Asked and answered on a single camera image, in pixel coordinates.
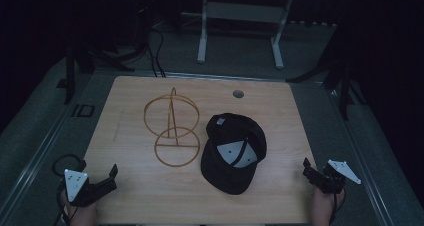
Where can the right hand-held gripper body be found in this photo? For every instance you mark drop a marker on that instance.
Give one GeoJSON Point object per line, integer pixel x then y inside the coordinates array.
{"type": "Point", "coordinates": [337, 177]}

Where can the black baseball cap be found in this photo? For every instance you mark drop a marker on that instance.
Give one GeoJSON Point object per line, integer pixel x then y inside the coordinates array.
{"type": "Point", "coordinates": [233, 152]}

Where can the white metal desk frame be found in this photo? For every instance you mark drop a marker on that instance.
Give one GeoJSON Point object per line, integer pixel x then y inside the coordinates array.
{"type": "Point", "coordinates": [245, 19]}

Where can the black tripod stand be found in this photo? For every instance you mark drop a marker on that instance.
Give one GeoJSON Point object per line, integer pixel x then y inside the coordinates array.
{"type": "Point", "coordinates": [336, 76]}
{"type": "Point", "coordinates": [86, 57]}

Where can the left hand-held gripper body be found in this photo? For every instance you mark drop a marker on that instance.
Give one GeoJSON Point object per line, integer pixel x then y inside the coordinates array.
{"type": "Point", "coordinates": [81, 188]}

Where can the person's right hand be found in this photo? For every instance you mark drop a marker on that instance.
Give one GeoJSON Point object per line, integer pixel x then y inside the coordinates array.
{"type": "Point", "coordinates": [324, 208]}

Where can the person's left hand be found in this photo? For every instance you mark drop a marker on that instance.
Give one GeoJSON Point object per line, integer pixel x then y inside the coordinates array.
{"type": "Point", "coordinates": [82, 215]}

